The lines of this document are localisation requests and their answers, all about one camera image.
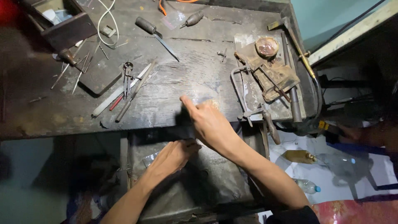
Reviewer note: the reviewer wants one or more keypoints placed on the round clay bowl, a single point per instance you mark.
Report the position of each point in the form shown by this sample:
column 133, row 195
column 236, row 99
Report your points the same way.
column 266, row 46

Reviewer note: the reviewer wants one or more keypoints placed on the dark wooden drawer box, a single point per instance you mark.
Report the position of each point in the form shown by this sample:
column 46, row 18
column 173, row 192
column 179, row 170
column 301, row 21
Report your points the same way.
column 67, row 26

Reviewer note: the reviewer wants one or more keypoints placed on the person's left hand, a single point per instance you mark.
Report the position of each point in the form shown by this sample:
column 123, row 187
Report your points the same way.
column 169, row 160

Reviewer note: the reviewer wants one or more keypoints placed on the rusty tweezers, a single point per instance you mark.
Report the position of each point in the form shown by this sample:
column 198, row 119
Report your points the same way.
column 273, row 82

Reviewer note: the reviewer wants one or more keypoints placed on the grey metal mandrel rod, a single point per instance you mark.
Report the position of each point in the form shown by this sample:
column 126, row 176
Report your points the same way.
column 294, row 102

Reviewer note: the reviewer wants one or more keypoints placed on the white flat file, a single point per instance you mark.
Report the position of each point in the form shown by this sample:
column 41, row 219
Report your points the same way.
column 116, row 93

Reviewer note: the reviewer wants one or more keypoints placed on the crumpled plastic bag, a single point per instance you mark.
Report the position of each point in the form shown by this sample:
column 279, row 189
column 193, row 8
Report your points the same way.
column 150, row 159

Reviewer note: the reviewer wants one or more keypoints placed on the person's dark sleeve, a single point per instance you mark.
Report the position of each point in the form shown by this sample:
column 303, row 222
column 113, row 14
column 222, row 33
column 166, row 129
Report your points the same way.
column 294, row 216

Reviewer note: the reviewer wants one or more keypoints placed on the brown soldering pad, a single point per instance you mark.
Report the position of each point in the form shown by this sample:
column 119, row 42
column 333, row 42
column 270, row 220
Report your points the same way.
column 279, row 76

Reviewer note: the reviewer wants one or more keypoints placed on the person's right hand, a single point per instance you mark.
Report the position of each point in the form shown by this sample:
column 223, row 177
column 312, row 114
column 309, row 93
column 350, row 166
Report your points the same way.
column 213, row 126

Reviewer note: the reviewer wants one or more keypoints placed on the metal bench drawer tray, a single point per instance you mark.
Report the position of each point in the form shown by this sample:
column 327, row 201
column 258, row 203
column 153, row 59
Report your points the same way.
column 199, row 183

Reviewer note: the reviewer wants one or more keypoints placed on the jeweller's saw frame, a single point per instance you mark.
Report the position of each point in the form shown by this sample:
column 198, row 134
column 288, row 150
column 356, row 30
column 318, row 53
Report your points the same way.
column 270, row 123

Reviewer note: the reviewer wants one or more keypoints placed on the long grey metal file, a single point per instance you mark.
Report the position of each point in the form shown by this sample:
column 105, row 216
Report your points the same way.
column 133, row 95

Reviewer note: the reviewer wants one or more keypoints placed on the yellow bottle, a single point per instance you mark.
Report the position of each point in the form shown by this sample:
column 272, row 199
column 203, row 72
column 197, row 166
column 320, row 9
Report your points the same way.
column 298, row 156

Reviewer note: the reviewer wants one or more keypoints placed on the white worn board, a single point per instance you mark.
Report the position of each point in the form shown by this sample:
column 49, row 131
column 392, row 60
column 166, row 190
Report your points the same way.
column 245, row 40

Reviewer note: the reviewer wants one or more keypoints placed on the metal dividers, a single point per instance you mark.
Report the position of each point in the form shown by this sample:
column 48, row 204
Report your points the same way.
column 127, row 76

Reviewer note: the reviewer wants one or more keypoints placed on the small clear plastic bag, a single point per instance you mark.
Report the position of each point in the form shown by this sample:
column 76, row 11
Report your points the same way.
column 172, row 20

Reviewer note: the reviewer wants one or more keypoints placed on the clear bottle with blue cap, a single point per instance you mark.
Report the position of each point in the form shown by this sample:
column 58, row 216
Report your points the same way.
column 307, row 186

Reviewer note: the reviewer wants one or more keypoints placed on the red pencil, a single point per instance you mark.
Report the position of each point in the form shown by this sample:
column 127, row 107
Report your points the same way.
column 116, row 102

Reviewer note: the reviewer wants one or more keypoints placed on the dark flat steel block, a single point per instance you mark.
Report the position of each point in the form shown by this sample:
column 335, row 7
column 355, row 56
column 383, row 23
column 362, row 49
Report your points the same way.
column 101, row 74

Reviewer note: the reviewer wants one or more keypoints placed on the brass blow torch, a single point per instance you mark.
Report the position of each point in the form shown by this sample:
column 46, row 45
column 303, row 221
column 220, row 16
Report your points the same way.
column 297, row 46

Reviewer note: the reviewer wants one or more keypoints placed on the large clear plastic bottle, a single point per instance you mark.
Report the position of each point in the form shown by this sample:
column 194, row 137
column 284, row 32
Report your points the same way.
column 337, row 163

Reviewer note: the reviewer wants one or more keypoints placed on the small square metal piece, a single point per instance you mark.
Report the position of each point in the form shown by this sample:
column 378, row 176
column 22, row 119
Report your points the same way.
column 108, row 31

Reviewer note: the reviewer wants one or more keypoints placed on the person's left fingers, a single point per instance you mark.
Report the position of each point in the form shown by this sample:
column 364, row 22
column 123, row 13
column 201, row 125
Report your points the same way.
column 192, row 147

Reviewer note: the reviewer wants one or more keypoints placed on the small cross-shaped metal key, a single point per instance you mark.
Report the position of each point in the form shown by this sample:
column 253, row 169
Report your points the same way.
column 222, row 54

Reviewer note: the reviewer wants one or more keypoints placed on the red patterned cloth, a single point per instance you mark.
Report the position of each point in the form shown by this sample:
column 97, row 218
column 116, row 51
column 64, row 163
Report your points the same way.
column 357, row 213

